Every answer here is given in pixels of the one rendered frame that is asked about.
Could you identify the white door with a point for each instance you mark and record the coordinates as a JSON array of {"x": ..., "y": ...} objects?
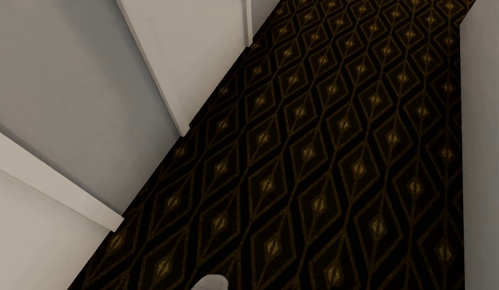
[
  {"x": 161, "y": 80},
  {"x": 193, "y": 52},
  {"x": 36, "y": 233}
]

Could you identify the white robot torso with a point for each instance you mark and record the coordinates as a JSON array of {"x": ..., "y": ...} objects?
[{"x": 211, "y": 283}]

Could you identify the white door frame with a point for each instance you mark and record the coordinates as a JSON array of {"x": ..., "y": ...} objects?
[{"x": 56, "y": 185}]

